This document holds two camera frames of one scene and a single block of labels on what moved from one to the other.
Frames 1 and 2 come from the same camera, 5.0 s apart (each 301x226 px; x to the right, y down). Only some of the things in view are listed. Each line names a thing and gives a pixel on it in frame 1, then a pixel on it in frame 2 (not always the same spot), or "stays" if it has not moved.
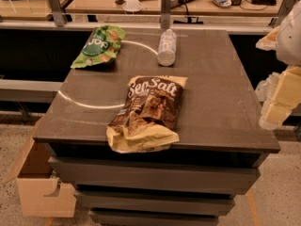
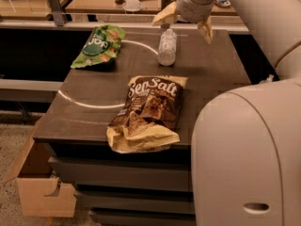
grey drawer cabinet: (223, 131) stays
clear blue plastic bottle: (166, 48) stays
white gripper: (290, 40) → (190, 9)
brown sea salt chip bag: (149, 117) stays
